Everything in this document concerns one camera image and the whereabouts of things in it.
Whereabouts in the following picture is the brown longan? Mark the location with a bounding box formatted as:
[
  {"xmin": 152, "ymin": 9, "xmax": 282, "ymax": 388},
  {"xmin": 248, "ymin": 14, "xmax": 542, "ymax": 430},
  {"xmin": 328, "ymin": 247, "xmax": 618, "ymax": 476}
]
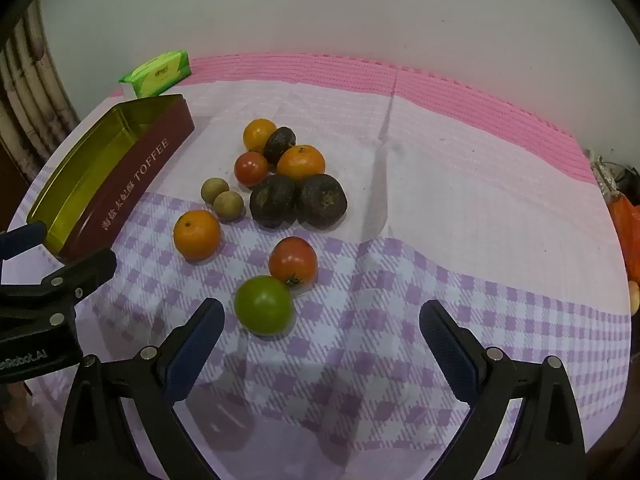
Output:
[
  {"xmin": 213, "ymin": 191, "xmax": 245, "ymax": 222},
  {"xmin": 201, "ymin": 177, "xmax": 231, "ymax": 204}
]

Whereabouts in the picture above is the orange mandarin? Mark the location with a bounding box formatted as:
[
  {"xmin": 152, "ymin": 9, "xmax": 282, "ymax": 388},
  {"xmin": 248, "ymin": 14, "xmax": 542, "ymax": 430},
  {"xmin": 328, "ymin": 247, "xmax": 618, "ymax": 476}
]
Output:
[
  {"xmin": 173, "ymin": 209, "xmax": 222, "ymax": 261},
  {"xmin": 276, "ymin": 144, "xmax": 326, "ymax": 182}
]

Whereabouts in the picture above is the dark round fruit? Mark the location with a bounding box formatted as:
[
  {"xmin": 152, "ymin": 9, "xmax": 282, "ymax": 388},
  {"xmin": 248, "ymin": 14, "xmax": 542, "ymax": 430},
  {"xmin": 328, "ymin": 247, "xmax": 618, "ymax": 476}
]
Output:
[
  {"xmin": 249, "ymin": 174, "xmax": 300, "ymax": 229},
  {"xmin": 296, "ymin": 173, "xmax": 348, "ymax": 230}
]

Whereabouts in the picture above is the white and purple checked cloth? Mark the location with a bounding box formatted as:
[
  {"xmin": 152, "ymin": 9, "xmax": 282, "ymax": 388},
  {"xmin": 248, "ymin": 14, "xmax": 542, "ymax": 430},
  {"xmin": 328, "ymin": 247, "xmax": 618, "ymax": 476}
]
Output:
[{"xmin": 7, "ymin": 80, "xmax": 632, "ymax": 480}]

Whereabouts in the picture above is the green tomato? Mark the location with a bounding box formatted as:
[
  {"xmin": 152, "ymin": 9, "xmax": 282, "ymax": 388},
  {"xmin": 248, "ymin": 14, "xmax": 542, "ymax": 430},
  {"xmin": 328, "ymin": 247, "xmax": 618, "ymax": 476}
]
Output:
[{"xmin": 234, "ymin": 275, "xmax": 294, "ymax": 336}]

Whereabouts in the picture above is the maroon and gold tin box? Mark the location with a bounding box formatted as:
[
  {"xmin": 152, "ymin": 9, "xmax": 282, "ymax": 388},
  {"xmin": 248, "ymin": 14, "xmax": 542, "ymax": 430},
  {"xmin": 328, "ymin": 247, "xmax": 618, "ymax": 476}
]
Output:
[{"xmin": 26, "ymin": 94, "xmax": 195, "ymax": 264}]

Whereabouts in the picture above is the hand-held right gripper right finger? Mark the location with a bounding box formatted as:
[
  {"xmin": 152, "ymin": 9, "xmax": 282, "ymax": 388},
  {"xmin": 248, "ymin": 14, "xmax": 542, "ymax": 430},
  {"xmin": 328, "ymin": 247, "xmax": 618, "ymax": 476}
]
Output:
[{"xmin": 419, "ymin": 300, "xmax": 587, "ymax": 480}]

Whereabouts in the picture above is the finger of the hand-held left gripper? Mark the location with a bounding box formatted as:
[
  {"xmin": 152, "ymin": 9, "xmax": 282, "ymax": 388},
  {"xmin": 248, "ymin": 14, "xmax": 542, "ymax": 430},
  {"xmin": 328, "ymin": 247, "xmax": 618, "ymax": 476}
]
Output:
[
  {"xmin": 0, "ymin": 221, "xmax": 48, "ymax": 263},
  {"xmin": 0, "ymin": 248, "xmax": 119, "ymax": 334}
]

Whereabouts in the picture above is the small yellow-orange orange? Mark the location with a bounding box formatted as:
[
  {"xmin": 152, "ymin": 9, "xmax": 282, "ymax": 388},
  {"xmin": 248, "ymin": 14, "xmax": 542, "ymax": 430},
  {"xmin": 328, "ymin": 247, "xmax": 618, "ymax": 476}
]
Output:
[{"xmin": 243, "ymin": 118, "xmax": 277, "ymax": 153}]

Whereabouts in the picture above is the beige patterned curtain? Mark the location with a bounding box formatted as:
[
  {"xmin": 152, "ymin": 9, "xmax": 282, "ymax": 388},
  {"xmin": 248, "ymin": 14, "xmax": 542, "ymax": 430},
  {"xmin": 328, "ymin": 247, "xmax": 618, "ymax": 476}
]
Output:
[{"xmin": 0, "ymin": 0, "xmax": 82, "ymax": 211}]

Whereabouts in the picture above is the small red tomato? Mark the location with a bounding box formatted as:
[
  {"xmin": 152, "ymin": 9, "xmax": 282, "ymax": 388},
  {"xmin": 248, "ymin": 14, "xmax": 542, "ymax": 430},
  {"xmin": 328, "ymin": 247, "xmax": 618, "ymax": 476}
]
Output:
[{"xmin": 234, "ymin": 151, "xmax": 270, "ymax": 188}]

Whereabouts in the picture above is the large red tomato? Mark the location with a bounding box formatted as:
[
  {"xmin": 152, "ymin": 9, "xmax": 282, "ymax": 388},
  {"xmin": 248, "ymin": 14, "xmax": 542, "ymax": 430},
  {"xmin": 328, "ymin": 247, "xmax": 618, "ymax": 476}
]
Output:
[{"xmin": 268, "ymin": 236, "xmax": 319, "ymax": 288}]

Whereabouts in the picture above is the dark brown oblong fruit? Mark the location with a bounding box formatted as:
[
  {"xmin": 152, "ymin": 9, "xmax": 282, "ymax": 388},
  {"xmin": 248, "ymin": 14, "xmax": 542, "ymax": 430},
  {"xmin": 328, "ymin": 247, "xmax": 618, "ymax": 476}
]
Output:
[{"xmin": 263, "ymin": 126, "xmax": 297, "ymax": 165}]

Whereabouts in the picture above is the orange plastic bag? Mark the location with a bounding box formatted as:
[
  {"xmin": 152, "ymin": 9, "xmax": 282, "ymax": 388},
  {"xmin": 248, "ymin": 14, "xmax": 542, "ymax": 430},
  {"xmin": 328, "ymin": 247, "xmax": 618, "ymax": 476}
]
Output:
[{"xmin": 607, "ymin": 195, "xmax": 640, "ymax": 286}]

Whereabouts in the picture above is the green tissue pack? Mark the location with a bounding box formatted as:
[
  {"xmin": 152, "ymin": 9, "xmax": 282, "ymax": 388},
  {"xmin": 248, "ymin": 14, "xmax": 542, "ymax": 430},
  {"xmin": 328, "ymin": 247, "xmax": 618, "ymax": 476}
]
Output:
[{"xmin": 118, "ymin": 50, "xmax": 193, "ymax": 99}]

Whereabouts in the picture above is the pink foam mat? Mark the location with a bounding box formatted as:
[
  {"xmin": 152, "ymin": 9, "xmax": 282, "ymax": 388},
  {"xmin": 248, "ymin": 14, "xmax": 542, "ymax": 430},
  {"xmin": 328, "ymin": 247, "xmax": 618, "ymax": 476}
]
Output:
[{"xmin": 107, "ymin": 52, "xmax": 596, "ymax": 183}]

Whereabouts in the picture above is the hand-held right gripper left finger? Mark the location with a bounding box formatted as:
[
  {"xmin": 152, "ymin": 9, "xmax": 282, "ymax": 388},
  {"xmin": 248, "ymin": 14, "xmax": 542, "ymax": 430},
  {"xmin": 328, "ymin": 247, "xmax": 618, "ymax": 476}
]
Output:
[{"xmin": 56, "ymin": 297, "xmax": 226, "ymax": 480}]

